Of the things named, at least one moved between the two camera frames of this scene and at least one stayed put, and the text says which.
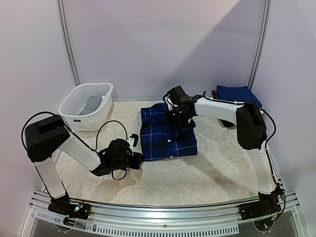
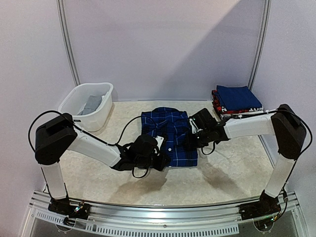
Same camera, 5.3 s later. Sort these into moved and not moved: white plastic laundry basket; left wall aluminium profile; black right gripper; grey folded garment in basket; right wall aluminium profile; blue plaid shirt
Moved: blue plaid shirt; black right gripper
Not moved: grey folded garment in basket; white plastic laundry basket; right wall aluminium profile; left wall aluminium profile
